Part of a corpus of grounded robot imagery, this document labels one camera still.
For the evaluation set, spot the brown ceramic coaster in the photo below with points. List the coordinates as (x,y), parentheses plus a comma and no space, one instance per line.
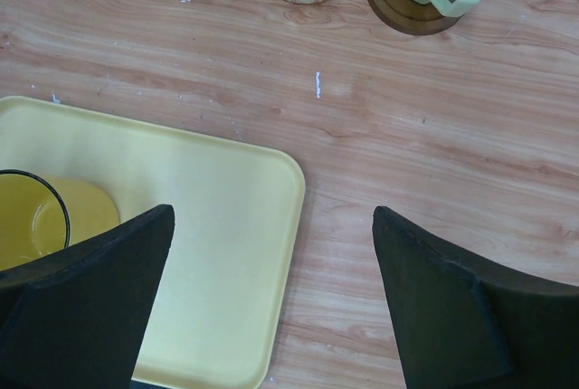
(410,17)

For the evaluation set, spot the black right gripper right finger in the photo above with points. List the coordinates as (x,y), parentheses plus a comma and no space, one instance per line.
(463,321)

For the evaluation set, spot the yellow plastic tray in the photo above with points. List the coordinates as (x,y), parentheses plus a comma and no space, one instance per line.
(237,209)

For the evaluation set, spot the yellow glass mug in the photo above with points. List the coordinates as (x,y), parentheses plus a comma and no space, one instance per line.
(41,215)

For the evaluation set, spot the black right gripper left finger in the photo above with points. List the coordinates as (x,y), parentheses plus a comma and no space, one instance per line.
(77,318)

